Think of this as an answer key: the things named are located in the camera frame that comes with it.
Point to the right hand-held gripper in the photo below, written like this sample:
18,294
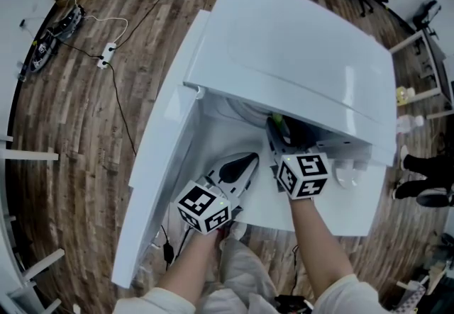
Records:
301,176

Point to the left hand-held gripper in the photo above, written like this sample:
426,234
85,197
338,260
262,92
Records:
202,208

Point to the purple eggplant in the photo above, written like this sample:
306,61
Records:
277,120

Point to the white microwave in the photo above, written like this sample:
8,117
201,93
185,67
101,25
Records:
283,50

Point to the person's left forearm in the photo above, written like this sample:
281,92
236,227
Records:
191,266

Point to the person's right forearm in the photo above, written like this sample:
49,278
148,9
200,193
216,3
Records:
319,241

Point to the person's white shoe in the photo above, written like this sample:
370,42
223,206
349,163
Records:
238,230

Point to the white round plate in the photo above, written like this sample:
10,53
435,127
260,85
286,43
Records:
345,179

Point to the white square table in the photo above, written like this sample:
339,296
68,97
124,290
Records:
319,213

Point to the black power adapter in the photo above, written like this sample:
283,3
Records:
168,250

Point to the person's beige trousers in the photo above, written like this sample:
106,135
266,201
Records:
244,280

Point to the clear water bottle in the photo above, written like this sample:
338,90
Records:
409,124

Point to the yellow drink bottle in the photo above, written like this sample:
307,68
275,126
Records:
405,95

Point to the black belt pouch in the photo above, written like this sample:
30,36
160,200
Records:
294,305

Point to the white power strip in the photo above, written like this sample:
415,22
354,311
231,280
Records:
107,55

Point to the spare gripper device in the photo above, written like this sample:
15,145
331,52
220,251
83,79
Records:
67,23
42,57

